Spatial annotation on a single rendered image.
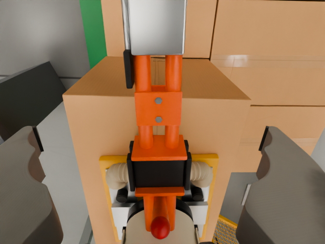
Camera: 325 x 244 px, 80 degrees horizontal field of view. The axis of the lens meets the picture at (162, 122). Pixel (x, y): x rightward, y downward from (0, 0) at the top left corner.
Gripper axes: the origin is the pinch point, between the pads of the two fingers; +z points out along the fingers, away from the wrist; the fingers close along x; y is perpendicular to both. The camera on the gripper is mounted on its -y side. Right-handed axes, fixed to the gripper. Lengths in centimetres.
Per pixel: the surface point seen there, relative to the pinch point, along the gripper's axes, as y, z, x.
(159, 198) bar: 20.3, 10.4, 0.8
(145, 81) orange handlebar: 1.8, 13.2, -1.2
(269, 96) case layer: 25, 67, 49
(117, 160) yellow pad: 25.0, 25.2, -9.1
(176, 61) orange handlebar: -0.7, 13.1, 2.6
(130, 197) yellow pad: 37.2, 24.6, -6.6
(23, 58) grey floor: 22, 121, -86
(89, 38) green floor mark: 9, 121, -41
